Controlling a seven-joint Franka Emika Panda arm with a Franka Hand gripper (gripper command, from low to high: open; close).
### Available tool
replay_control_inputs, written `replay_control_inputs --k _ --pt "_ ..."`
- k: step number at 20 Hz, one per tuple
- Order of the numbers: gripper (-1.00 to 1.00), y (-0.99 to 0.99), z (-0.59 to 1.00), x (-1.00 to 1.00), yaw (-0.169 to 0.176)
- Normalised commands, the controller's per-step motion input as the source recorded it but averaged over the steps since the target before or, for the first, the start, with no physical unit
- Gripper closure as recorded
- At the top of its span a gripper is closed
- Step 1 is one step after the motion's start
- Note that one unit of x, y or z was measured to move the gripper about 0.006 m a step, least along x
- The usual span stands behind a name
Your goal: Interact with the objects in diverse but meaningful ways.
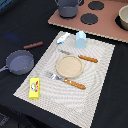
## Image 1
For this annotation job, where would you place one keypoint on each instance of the fork with wooden handle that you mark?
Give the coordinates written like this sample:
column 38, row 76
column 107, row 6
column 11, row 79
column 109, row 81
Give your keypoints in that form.
column 55, row 77

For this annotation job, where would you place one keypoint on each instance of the light blue milk carton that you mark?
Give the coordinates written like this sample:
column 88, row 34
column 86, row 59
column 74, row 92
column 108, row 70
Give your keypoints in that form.
column 80, row 39

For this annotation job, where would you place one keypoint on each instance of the yellow toy box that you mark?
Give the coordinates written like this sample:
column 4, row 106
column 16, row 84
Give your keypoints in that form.
column 34, row 89

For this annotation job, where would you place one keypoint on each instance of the brown toy stove board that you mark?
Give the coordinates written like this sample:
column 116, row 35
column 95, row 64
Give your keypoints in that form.
column 106, row 25

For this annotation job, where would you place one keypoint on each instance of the brown toy sausage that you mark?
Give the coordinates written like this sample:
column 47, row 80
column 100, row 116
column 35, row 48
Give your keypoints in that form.
column 33, row 45

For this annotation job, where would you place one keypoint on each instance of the round wooden plate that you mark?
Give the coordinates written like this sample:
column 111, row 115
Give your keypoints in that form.
column 69, row 66

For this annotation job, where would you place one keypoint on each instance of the beige woven placemat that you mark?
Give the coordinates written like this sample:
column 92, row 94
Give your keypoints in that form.
column 73, row 107

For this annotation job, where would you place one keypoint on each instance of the knife with wooden handle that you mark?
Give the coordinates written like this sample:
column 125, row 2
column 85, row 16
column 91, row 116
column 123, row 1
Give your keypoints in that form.
column 80, row 56

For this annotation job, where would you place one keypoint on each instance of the beige bowl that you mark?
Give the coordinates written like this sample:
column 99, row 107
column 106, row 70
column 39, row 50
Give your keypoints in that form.
column 123, row 14

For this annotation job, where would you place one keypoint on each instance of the grey toy pot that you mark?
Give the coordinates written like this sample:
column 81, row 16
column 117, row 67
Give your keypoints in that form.
column 68, row 8

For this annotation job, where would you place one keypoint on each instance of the grey toy frying pan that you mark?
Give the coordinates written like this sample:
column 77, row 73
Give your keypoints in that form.
column 19, row 62

